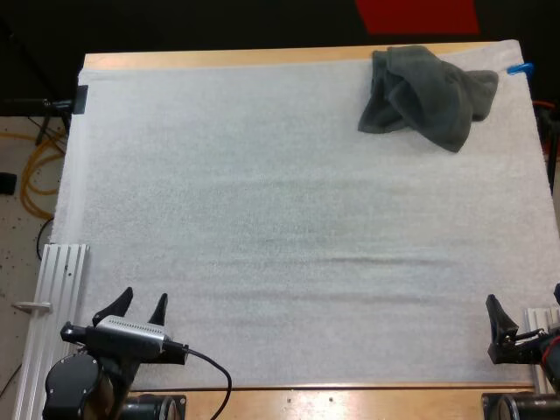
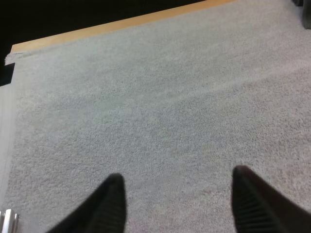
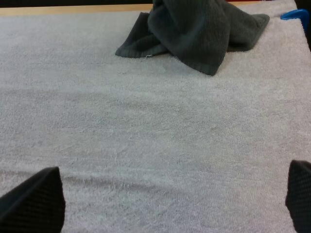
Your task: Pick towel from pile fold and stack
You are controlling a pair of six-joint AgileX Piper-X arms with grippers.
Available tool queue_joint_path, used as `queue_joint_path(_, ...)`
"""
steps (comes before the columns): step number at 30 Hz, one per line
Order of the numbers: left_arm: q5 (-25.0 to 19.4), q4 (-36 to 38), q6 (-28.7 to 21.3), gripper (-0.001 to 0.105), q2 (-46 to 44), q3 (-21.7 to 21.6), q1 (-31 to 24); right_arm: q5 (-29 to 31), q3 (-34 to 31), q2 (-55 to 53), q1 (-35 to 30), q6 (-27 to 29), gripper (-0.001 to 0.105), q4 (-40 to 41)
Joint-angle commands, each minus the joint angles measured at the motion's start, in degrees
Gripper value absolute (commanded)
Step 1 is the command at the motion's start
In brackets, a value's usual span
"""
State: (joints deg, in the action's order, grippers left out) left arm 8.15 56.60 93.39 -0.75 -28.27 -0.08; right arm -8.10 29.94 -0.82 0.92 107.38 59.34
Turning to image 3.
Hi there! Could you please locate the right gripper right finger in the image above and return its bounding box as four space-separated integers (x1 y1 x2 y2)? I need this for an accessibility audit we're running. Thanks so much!
285 159 311 233

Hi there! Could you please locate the blue clip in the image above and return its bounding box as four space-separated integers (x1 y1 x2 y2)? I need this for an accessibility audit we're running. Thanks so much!
280 8 310 32

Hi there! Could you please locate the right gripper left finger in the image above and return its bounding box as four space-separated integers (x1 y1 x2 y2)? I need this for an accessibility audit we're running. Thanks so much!
0 166 66 233

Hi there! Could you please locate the grey-green towel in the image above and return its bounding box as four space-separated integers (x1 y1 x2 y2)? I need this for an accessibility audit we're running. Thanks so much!
115 0 271 77

